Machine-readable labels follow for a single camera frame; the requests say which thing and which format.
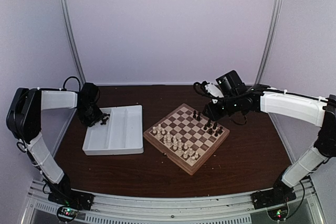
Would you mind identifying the white plastic sorting tray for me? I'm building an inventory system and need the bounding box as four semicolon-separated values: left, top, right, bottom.
82;105;144;156

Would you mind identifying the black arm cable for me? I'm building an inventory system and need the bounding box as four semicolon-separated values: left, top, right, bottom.
193;81;266;125
64;76;82;92

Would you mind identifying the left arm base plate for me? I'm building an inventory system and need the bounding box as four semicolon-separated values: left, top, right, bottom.
48;190;95;210

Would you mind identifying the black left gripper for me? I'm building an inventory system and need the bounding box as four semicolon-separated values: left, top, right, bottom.
78;104;103;127

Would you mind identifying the pile of dark chess pieces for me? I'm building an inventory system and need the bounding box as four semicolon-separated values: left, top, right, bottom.
97;113;110;125

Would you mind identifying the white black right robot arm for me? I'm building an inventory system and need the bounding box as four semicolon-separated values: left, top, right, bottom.
194;70;335;204

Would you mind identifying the controller board with leds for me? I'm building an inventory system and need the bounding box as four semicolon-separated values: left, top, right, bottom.
267;205;289;222
56;206;79;222

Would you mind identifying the aluminium front frame rail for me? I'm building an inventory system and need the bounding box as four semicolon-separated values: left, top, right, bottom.
20;174;320;224

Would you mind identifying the wooden chess board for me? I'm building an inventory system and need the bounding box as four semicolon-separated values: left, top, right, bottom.
143;103;230;175

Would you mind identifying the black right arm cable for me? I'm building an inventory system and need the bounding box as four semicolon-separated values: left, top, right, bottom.
193;81;266;125

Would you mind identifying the right controller board with LEDs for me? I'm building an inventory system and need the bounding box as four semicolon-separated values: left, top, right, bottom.
267;205;289;222

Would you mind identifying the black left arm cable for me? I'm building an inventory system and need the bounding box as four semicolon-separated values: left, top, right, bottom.
64;76;82;92

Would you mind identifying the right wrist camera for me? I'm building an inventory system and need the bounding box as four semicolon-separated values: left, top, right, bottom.
205;83;224;104

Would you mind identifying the aluminium corner post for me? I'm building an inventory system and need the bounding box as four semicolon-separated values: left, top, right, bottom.
255;0;283;84
60;0;86;84

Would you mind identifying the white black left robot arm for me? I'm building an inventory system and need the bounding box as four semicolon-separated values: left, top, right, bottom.
6;82;107;205

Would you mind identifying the aluminium right corner post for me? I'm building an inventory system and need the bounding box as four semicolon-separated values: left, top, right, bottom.
255;0;283;84

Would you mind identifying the white chess pieces group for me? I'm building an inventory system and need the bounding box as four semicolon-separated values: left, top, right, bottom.
149;123;204;167

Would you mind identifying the left controller board with LEDs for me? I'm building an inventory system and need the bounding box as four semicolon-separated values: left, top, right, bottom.
56;206;79;222

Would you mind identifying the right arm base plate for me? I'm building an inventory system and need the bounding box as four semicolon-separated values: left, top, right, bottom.
251;188;297;209

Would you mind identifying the aluminium left corner post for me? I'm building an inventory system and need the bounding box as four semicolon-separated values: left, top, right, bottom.
60;0;86;84

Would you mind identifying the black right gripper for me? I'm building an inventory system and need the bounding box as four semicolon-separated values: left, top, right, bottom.
202;94;240;122

